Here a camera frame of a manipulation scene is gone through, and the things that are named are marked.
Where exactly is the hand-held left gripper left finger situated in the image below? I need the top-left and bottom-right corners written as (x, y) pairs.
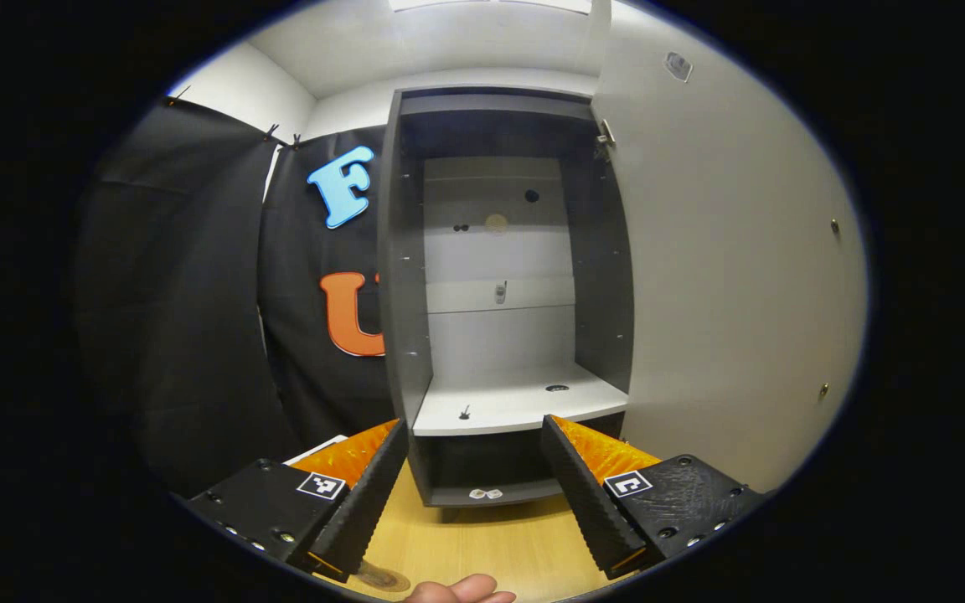
top-left (185, 418), bottom-right (410, 583)

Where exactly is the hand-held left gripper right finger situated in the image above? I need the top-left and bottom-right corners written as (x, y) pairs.
top-left (540, 414), bottom-right (770, 581)

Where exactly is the grey cabinet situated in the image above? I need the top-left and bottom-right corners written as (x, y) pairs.
top-left (376, 84), bottom-right (636, 510)

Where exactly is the white cabinet shelf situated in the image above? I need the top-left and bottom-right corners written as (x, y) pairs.
top-left (411, 362), bottom-right (630, 438)

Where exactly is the black backdrop cloth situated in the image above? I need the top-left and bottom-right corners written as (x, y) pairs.
top-left (76, 96), bottom-right (400, 499)

